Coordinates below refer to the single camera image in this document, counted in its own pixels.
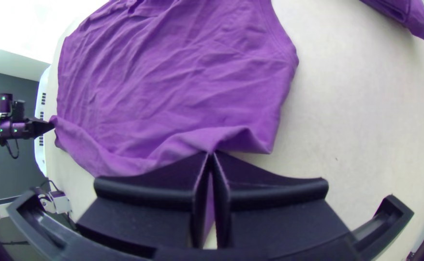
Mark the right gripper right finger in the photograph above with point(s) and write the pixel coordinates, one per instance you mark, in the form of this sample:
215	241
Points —
277	210

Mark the black folded garment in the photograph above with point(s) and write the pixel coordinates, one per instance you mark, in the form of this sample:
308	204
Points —
404	12

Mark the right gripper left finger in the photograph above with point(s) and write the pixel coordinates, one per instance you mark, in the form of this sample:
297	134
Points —
143	214

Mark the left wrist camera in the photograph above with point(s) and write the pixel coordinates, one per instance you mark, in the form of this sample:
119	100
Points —
19	108

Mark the white laundry basket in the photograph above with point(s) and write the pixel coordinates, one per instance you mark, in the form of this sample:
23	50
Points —
39	159

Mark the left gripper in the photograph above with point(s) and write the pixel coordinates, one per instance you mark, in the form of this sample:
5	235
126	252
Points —
24	129

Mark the dark t-shirt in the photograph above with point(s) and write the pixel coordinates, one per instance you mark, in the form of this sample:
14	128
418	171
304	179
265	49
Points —
161	79

